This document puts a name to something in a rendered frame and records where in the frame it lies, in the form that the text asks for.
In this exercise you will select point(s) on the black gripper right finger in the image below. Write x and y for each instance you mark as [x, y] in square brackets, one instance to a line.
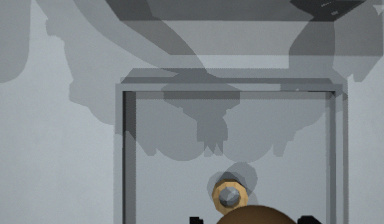
[308, 220]

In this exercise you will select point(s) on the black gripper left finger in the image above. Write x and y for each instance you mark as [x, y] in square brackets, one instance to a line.
[195, 220]

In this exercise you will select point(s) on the grey flat slab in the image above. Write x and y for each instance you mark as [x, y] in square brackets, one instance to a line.
[234, 10]

